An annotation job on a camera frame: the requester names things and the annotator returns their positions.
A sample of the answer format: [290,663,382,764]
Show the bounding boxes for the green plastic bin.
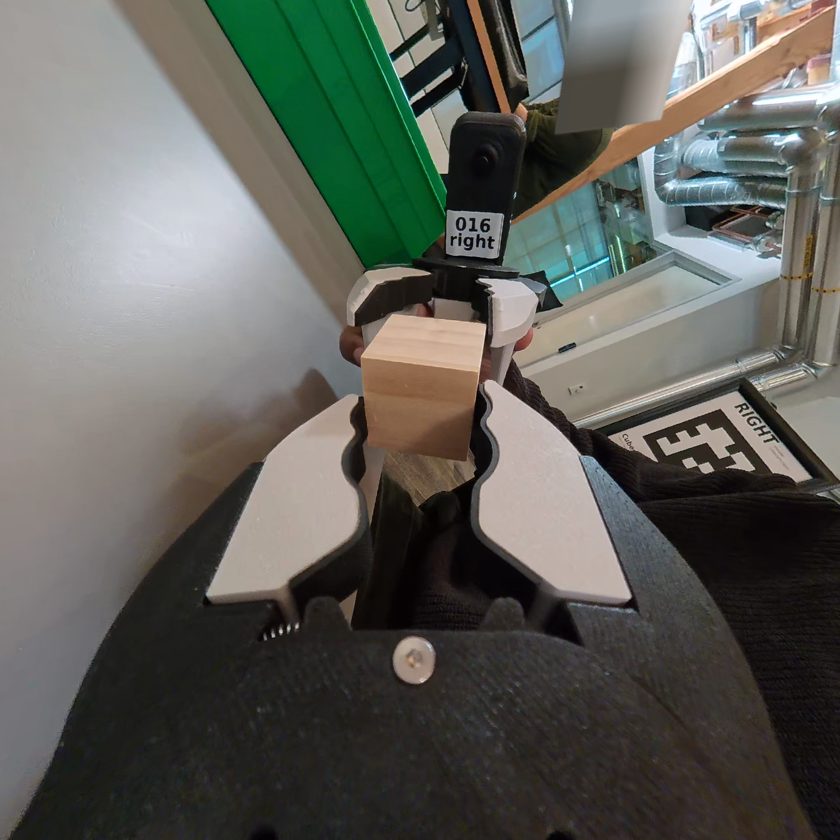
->
[205,0,448,270]

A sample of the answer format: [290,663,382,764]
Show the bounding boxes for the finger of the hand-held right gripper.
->
[344,262,435,509]
[478,277,540,389]

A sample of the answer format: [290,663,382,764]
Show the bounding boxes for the wooden beam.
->
[512,5,840,225]

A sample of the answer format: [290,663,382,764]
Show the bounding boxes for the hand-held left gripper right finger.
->
[470,381,635,632]

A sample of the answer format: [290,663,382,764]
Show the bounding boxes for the person's right forearm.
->
[502,361,840,565]

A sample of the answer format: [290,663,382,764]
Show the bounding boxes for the wooden top table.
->
[387,0,529,114]

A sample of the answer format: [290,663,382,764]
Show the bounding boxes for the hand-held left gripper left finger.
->
[205,394,372,632]

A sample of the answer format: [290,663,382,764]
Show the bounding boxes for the silver ventilation ducts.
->
[653,98,840,395]

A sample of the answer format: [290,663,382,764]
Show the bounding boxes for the framed marker poster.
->
[577,377,836,488]

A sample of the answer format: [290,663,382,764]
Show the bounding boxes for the small wooden cube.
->
[361,314,488,462]

